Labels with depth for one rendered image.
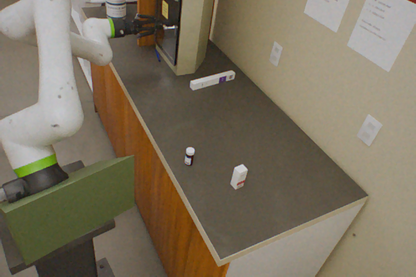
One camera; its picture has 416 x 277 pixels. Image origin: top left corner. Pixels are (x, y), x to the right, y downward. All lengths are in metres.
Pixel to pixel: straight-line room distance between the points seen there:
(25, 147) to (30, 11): 0.44
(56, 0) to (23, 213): 0.66
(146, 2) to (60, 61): 1.04
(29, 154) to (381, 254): 1.40
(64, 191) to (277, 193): 0.78
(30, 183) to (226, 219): 0.64
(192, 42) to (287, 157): 0.77
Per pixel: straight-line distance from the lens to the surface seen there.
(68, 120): 1.05
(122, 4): 2.46
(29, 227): 1.07
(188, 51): 1.86
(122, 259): 2.23
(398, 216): 1.56
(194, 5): 1.76
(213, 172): 1.38
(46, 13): 1.23
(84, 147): 2.84
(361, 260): 1.79
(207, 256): 1.36
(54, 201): 1.03
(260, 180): 1.41
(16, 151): 1.17
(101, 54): 1.63
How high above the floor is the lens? 1.95
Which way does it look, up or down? 39 degrees down
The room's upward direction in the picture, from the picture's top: 10 degrees clockwise
